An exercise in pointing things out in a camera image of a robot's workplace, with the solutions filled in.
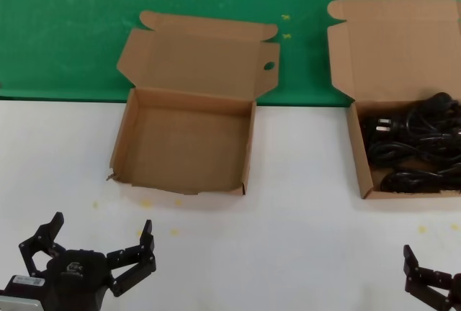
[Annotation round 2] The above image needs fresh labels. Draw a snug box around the green table mat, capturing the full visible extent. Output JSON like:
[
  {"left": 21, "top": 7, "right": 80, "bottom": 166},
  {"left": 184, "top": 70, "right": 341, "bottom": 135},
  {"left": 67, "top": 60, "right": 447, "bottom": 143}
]
[{"left": 0, "top": 0, "right": 461, "bottom": 107}]

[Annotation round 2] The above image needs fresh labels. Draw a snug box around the cardboard box with holed flap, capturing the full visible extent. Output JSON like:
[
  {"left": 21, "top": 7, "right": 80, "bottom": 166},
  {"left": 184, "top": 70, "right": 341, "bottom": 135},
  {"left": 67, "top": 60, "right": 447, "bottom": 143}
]
[{"left": 106, "top": 10, "right": 281, "bottom": 197}]

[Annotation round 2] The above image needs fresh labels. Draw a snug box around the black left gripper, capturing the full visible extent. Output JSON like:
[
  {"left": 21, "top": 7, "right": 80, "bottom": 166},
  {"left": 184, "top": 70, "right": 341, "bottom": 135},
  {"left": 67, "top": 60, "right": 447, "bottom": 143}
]
[{"left": 18, "top": 212, "right": 158, "bottom": 311}]

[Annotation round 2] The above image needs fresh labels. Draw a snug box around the black power cable with plug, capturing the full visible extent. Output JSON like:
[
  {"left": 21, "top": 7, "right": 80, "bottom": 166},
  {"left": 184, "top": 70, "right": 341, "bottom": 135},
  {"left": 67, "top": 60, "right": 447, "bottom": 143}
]
[{"left": 362, "top": 109, "right": 444, "bottom": 163}]

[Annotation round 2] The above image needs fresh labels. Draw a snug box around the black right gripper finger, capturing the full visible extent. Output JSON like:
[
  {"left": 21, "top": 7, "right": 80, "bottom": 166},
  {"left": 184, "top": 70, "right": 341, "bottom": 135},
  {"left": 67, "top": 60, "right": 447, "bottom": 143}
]
[{"left": 402, "top": 244, "right": 461, "bottom": 311}]

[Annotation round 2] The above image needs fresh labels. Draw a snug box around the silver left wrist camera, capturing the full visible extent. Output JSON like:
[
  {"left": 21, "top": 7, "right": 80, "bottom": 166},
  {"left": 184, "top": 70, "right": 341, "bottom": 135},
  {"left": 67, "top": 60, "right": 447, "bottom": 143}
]
[{"left": 0, "top": 274, "right": 48, "bottom": 311}]

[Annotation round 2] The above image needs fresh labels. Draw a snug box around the open cardboard box plain flap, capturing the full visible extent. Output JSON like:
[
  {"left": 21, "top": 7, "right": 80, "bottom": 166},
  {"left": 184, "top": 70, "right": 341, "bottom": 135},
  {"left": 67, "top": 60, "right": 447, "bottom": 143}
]
[{"left": 326, "top": 0, "right": 461, "bottom": 200}]

